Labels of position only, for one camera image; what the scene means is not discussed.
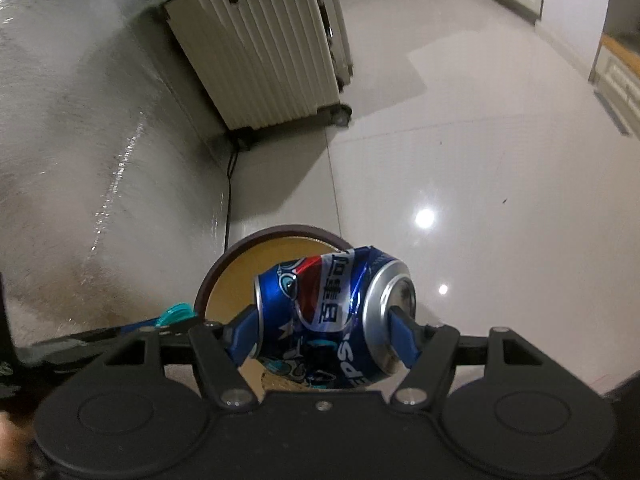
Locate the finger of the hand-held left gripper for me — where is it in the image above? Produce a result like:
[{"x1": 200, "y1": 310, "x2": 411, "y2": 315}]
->
[{"x1": 30, "y1": 317, "x2": 190, "y2": 366}]

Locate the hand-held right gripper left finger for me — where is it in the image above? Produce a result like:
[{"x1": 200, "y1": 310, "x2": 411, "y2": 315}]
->
[{"x1": 102, "y1": 308, "x2": 261, "y2": 411}]

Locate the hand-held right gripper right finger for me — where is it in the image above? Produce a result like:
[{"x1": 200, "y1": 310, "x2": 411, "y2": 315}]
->
[{"x1": 389, "y1": 305, "x2": 543, "y2": 411}]

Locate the yellow trash bin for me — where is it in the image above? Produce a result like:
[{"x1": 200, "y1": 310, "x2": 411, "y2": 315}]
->
[{"x1": 194, "y1": 225, "x2": 356, "y2": 391}]

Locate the small teal plastic piece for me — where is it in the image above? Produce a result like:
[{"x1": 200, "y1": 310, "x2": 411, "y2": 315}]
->
[{"x1": 154, "y1": 302, "x2": 193, "y2": 328}]

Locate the crushed blue soda can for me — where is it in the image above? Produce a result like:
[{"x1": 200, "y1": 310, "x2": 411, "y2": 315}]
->
[{"x1": 252, "y1": 246, "x2": 417, "y2": 391}]

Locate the cream ribbed suitcase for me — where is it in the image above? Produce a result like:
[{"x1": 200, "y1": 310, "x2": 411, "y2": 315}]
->
[{"x1": 162, "y1": 0, "x2": 354, "y2": 151}]

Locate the low cabinet with wooden top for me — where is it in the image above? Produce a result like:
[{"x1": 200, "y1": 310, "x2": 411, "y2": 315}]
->
[{"x1": 590, "y1": 35, "x2": 640, "y2": 136}]

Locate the black cable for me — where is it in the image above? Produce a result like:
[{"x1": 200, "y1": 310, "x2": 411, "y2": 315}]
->
[{"x1": 224, "y1": 146, "x2": 241, "y2": 256}]

